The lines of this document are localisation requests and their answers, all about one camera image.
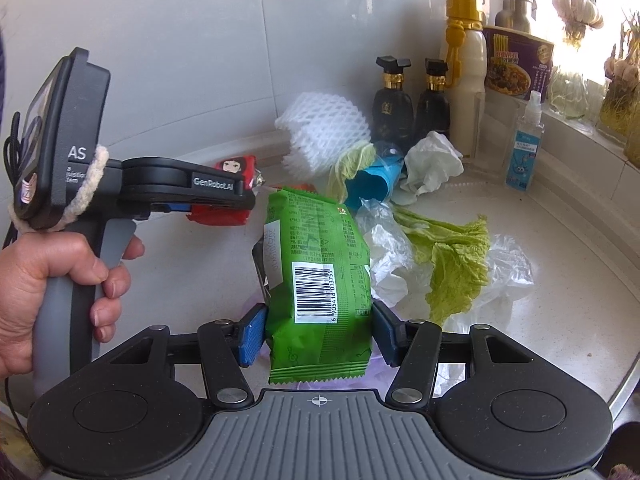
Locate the white mesh foam fruit net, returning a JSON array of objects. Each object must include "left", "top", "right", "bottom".
[{"left": 274, "top": 91, "right": 373, "bottom": 182}]

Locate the white rope loop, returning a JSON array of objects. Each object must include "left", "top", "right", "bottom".
[{"left": 9, "top": 145, "right": 110, "bottom": 233}]

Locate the green snack packet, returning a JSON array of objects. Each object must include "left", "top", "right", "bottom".
[{"left": 251, "top": 186, "right": 375, "bottom": 386}]

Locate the purple instant noodle bowl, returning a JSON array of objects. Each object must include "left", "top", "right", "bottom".
[{"left": 482, "top": 25, "right": 556, "bottom": 101}]

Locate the steel flask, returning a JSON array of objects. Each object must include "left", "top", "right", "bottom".
[{"left": 500, "top": 0, "right": 535, "bottom": 33}]

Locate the red snack packet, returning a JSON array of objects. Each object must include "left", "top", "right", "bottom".
[{"left": 187, "top": 156, "right": 266, "bottom": 228}]

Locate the blue paper cup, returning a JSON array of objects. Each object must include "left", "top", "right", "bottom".
[{"left": 345, "top": 142, "right": 405, "bottom": 208}]

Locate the white bottle with yellow cap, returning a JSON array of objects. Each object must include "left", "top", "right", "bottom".
[{"left": 439, "top": 0, "right": 488, "bottom": 158}]

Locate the white tissue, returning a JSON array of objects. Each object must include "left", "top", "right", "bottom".
[{"left": 400, "top": 131, "right": 466, "bottom": 206}]

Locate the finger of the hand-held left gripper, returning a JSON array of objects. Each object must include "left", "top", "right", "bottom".
[{"left": 122, "top": 156, "right": 257, "bottom": 218}]

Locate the dark bottle with gold collar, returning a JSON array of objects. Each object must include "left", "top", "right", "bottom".
[
  {"left": 414, "top": 58, "right": 453, "bottom": 143},
  {"left": 374, "top": 56, "right": 416, "bottom": 148}
]

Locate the clear spray bottle blue label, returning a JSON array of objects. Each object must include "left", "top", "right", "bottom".
[{"left": 505, "top": 91, "right": 545, "bottom": 191}]

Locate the clear glass jar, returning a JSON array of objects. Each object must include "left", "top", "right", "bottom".
[{"left": 550, "top": 67, "right": 593, "bottom": 121}]

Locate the glass jar with sprouting plants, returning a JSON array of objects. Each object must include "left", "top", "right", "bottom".
[{"left": 597, "top": 10, "right": 640, "bottom": 143}]

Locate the black cable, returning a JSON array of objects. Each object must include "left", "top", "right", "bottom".
[{"left": 1, "top": 112, "right": 23, "bottom": 248}]

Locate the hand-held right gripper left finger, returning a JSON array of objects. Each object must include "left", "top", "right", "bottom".
[{"left": 90, "top": 304, "right": 268, "bottom": 406}]

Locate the large cabbage leaf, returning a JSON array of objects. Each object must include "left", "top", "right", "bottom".
[{"left": 394, "top": 207, "right": 491, "bottom": 327}]

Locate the clear plastic bag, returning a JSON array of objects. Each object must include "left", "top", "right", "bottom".
[
  {"left": 356, "top": 197, "right": 433, "bottom": 308},
  {"left": 440, "top": 234, "right": 536, "bottom": 341}
]

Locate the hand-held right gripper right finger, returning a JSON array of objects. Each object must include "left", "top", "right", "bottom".
[{"left": 372, "top": 300, "right": 548, "bottom": 406}]

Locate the hanging garlic bunch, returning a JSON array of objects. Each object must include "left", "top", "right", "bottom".
[{"left": 551, "top": 0, "right": 604, "bottom": 48}]

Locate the person's left hand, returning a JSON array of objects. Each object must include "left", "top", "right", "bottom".
[{"left": 0, "top": 232, "right": 146, "bottom": 376}]

